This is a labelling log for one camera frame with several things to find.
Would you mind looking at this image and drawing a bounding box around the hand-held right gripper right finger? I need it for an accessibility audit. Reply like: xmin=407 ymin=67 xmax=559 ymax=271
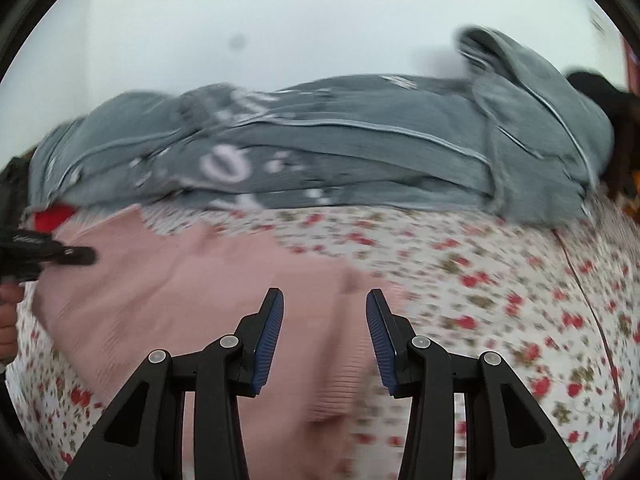
xmin=365 ymin=288 xmax=586 ymax=480

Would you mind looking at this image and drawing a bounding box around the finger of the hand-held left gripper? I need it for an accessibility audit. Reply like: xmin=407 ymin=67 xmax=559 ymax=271
xmin=55 ymin=246 xmax=98 ymax=267

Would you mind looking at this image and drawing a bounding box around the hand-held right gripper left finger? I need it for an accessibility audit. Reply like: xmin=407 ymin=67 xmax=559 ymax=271
xmin=62 ymin=287 xmax=285 ymax=480

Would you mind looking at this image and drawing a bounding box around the pink knit garment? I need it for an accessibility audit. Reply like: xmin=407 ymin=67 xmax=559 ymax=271
xmin=37 ymin=205 xmax=408 ymax=480

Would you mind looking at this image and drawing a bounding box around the person's left hand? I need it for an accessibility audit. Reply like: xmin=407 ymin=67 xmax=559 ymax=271
xmin=0 ymin=282 xmax=22 ymax=363

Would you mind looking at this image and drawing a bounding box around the red cloth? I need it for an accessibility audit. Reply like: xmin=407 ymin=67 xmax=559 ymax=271
xmin=32 ymin=203 xmax=76 ymax=235

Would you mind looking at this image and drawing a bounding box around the floral bed sheet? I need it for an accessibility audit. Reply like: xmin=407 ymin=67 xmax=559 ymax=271
xmin=5 ymin=200 xmax=640 ymax=480

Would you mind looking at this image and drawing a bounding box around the grey patterned garment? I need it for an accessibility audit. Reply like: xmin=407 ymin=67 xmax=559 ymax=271
xmin=27 ymin=25 xmax=616 ymax=226

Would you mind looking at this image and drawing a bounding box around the black fuzzy object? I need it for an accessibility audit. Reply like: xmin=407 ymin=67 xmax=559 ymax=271
xmin=567 ymin=71 xmax=640 ymax=181

